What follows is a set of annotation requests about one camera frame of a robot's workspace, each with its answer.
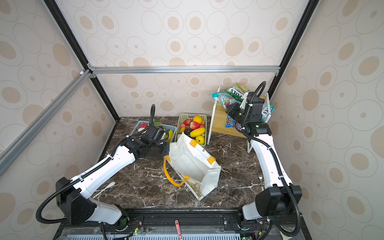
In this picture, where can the white grocery bag yellow handles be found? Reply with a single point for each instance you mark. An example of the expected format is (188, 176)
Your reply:
(198, 170)

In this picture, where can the small wooden side table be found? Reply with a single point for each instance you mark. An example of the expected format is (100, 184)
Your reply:
(219, 121)

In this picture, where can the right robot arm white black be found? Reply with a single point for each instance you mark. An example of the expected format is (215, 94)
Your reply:
(280, 196)

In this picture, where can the long yellow fruit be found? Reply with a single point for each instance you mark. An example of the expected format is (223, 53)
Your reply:
(197, 132)

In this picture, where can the yellow corn cob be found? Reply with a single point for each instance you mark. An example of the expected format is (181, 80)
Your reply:
(170, 135)

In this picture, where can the blue m&m packet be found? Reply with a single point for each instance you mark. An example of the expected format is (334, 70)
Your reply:
(230, 123)

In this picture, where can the left diagonal aluminium bar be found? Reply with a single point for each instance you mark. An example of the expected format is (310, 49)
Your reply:
(26, 137)

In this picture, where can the red strawberry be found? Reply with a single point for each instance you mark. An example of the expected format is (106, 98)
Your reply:
(187, 122)

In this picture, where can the teal red candy bag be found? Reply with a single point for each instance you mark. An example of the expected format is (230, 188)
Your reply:
(266, 111)

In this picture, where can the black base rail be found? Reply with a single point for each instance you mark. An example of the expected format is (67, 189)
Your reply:
(159, 224)

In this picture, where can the green plastic basket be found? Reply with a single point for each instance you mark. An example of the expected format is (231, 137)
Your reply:
(180, 125)

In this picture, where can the green candy bag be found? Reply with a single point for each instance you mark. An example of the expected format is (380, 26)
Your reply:
(237, 91)

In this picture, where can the blue plastic basket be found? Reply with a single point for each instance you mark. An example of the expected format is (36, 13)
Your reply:
(159, 124)

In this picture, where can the white plastic spoon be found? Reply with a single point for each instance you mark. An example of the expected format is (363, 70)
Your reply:
(110, 185)

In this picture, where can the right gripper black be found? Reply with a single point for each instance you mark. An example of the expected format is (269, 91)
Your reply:
(231, 111)

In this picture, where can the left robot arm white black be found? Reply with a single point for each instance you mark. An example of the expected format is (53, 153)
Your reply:
(74, 196)

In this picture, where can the red apple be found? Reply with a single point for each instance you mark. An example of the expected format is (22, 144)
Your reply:
(194, 125)

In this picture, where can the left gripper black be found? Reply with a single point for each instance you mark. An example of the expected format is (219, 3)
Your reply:
(155, 155)

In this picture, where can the dark passion fruit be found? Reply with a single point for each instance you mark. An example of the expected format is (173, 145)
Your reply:
(187, 131)

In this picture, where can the orange fruit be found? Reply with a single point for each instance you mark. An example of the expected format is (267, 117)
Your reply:
(198, 119)

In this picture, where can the horizontal aluminium bar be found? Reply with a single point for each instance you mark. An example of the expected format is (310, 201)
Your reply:
(185, 70)

